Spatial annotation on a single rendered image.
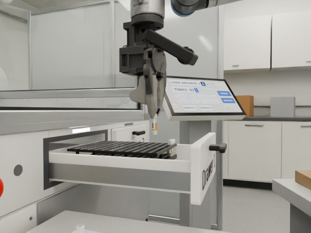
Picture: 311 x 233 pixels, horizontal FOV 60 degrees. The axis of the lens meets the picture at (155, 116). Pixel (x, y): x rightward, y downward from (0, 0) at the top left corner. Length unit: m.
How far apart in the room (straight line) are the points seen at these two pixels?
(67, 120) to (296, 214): 0.73
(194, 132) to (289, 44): 2.61
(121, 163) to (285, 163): 3.16
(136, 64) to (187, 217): 1.30
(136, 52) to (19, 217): 0.40
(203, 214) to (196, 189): 1.27
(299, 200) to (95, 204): 0.57
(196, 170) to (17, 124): 0.35
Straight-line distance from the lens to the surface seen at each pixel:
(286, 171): 3.63
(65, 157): 0.63
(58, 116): 0.66
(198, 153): 0.49
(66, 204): 0.73
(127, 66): 0.58
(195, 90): 1.65
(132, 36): 0.61
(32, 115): 0.60
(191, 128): 1.61
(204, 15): 2.43
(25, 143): 0.59
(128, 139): 0.98
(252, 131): 3.55
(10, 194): 0.59
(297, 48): 4.00
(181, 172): 0.52
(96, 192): 0.84
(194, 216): 1.74
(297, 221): 0.98
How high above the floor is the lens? 0.99
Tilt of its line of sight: 1 degrees down
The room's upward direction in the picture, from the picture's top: straight up
